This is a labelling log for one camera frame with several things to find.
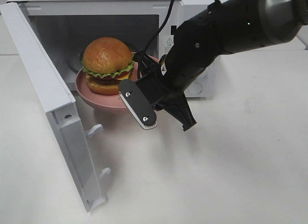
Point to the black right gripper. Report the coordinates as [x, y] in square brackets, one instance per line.
[149, 93]

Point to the pink round plate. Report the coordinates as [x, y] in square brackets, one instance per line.
[104, 103]

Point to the toy hamburger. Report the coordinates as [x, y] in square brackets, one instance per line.
[107, 61]

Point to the white microwave door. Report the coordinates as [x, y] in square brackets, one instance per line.
[59, 106]

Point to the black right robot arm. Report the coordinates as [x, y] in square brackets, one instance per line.
[223, 28]

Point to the glass microwave turntable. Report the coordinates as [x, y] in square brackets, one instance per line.
[73, 58]

